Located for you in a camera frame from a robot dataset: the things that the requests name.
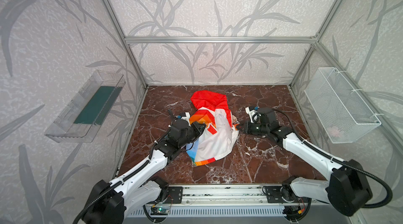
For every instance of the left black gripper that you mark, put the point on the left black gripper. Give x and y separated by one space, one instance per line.
195 128

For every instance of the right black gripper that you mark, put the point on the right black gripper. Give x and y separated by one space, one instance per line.
247 127

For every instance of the rainbow striped kids jacket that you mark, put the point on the rainbow striped kids jacket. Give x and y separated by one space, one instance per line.
219 136

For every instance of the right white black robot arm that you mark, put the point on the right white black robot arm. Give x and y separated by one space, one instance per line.
344 187

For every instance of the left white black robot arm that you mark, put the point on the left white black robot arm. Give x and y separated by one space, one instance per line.
111 202

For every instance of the left green circuit board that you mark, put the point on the left green circuit board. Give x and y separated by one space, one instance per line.
160 210

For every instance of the small pink object in basket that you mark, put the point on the small pink object in basket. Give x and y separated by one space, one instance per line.
334 132

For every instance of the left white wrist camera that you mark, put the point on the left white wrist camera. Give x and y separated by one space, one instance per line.
183 116

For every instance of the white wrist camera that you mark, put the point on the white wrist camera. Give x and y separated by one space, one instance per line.
253 113
183 116

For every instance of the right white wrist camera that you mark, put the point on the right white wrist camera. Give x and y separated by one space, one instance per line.
253 113

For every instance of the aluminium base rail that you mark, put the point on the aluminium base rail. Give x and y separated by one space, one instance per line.
224 194

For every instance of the right circuit board with wires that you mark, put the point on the right circuit board with wires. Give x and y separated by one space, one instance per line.
293 212

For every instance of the white wire mesh basket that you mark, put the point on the white wire mesh basket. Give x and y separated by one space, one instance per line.
337 103

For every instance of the clear plastic wall tray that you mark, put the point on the clear plastic wall tray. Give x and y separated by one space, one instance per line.
84 115

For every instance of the aluminium cage frame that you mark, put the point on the aluminium cage frame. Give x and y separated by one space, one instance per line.
392 121

